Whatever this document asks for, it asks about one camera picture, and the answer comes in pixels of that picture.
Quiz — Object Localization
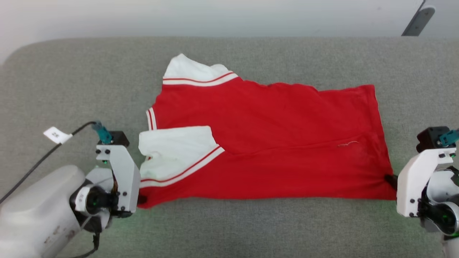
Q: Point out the white cable label tag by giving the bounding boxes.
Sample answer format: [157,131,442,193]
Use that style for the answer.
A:
[43,126,73,144]

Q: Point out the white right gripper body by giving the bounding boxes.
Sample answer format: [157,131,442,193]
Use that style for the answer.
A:
[396,148,459,235]

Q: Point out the grey metal bracket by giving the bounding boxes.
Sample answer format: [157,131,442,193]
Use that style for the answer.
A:
[402,6,436,37]

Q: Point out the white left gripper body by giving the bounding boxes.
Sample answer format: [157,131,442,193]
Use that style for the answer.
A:
[71,144,141,219]

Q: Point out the red and white jersey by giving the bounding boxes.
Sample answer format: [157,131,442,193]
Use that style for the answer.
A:
[137,53,398,209]

